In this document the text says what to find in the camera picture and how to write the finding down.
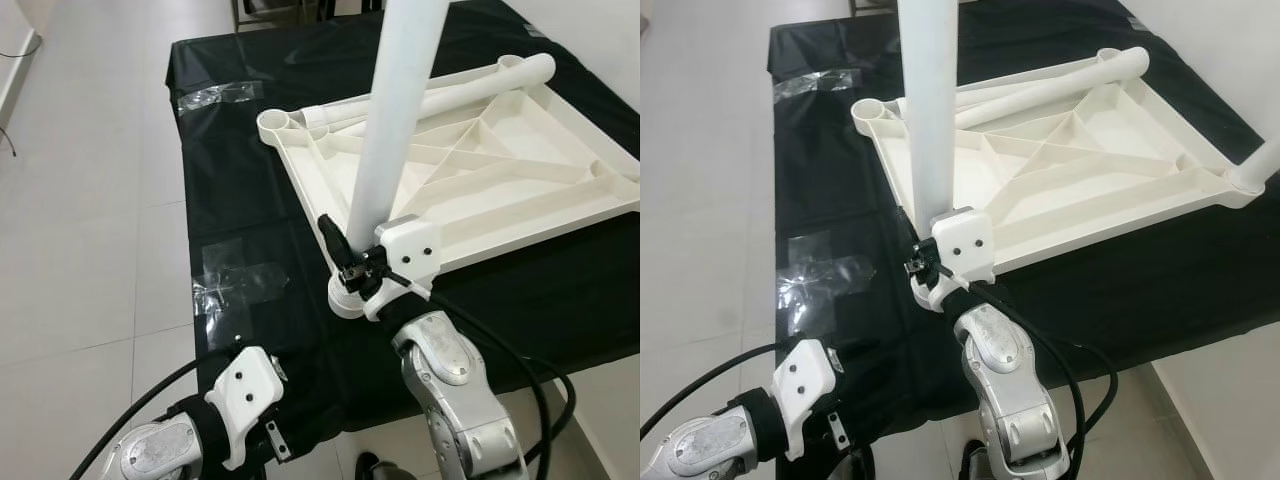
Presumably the white plastic table top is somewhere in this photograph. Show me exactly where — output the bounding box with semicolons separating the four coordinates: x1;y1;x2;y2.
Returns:
850;47;1266;311
257;52;641;319

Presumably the clear crinkled tape patch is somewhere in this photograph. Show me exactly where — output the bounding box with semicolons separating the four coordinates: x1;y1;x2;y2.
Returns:
192;238;292;327
775;232;877;337

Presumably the clear plastic wrap piece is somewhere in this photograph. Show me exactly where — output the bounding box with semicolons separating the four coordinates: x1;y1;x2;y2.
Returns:
175;82;264;117
772;68;861;102

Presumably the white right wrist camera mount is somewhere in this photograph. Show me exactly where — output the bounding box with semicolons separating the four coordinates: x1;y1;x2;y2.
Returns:
922;207;997;313
364;214;443;323

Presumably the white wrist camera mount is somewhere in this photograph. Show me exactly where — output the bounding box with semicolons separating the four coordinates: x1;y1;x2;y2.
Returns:
922;207;997;313
364;214;443;323
772;338;841;463
203;346;288;471

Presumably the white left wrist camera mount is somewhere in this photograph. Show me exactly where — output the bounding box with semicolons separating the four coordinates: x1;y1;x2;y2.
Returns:
772;338;841;463
203;346;288;471

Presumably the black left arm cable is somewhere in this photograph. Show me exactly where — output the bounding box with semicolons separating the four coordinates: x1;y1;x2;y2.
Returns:
640;340;793;443
70;345;243;480

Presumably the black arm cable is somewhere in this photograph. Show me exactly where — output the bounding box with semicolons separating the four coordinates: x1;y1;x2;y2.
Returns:
972;283;1121;473
428;288;578;471
70;345;243;480
640;340;793;443

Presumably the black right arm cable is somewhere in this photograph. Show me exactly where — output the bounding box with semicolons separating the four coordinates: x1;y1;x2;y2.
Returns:
428;288;578;471
972;283;1121;473

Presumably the black wall cable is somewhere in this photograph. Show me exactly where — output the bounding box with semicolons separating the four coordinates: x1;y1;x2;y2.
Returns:
0;35;43;159

